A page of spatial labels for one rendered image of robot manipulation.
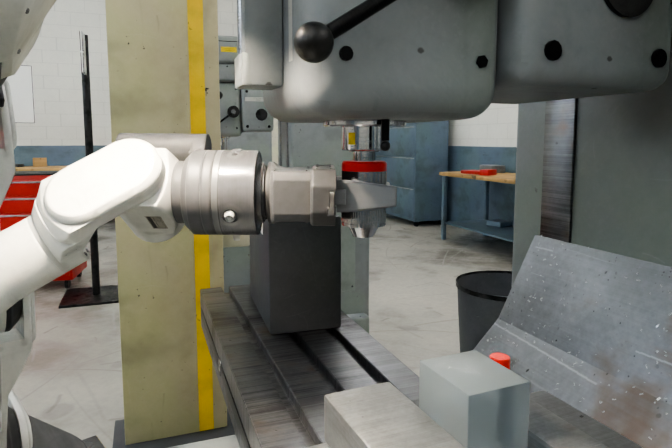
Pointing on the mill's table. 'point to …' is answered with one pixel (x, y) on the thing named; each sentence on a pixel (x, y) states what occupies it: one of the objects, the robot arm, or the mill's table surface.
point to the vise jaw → (380, 421)
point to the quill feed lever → (311, 39)
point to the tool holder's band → (364, 166)
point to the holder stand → (297, 276)
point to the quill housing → (384, 39)
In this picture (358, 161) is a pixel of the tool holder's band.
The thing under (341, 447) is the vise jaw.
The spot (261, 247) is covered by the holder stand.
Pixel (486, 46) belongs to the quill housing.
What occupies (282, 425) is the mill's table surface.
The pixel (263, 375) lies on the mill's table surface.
